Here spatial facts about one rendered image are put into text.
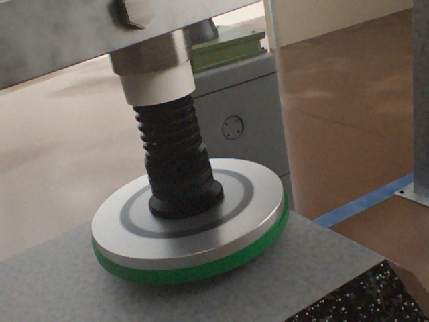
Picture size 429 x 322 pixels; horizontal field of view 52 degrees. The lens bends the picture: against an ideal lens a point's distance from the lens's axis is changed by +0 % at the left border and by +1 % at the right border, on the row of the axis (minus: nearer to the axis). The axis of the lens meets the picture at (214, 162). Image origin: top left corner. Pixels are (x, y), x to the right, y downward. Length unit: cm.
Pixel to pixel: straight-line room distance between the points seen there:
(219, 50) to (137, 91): 100
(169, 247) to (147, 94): 14
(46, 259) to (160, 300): 19
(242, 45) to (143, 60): 105
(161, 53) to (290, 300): 25
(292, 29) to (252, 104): 506
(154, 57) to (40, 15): 12
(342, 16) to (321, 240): 659
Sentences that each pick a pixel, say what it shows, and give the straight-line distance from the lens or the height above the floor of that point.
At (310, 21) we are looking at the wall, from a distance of 663.
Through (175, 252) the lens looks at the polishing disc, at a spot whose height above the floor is 90.
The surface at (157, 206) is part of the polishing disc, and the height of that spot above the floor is 91.
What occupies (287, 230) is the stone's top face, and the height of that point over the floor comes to 84.
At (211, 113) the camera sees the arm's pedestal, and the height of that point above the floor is 73.
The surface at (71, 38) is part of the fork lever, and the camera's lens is 33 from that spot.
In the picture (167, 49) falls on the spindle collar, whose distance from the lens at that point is 40.
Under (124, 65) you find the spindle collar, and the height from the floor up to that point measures 106.
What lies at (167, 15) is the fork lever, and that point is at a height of 110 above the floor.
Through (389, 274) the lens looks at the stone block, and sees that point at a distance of 46.
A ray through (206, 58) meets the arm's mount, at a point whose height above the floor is 88.
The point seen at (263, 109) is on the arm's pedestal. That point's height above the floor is 69.
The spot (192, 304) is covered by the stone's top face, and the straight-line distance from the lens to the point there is 43.
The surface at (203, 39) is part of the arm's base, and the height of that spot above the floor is 93.
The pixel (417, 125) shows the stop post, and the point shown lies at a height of 35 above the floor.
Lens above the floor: 112
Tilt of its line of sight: 23 degrees down
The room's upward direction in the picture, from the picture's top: 12 degrees counter-clockwise
